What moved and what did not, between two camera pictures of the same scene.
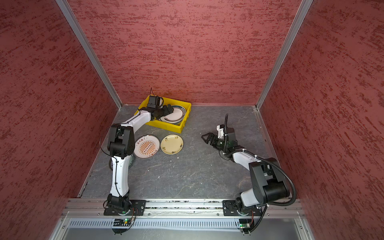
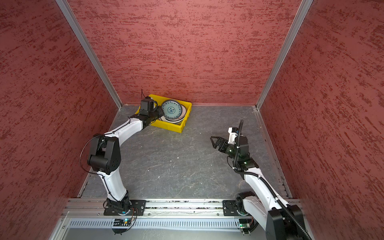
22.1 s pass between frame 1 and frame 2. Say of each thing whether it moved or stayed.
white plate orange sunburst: moved
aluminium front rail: stayed
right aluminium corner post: stayed
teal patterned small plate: moved
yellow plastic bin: stayed
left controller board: stayed
